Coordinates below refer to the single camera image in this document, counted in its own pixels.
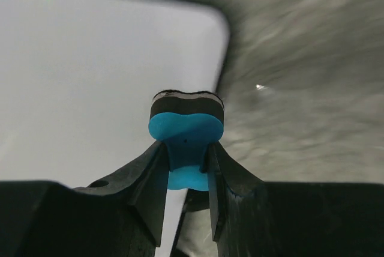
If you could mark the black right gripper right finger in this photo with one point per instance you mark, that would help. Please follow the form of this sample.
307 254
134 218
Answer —
252 217

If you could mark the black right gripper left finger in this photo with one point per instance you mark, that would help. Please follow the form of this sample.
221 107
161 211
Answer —
120 214

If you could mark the blue bone-shaped whiteboard eraser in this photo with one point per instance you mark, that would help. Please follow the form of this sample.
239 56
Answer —
187 123

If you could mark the white whiteboard black frame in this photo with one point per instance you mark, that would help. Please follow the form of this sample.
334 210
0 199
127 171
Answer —
78 78

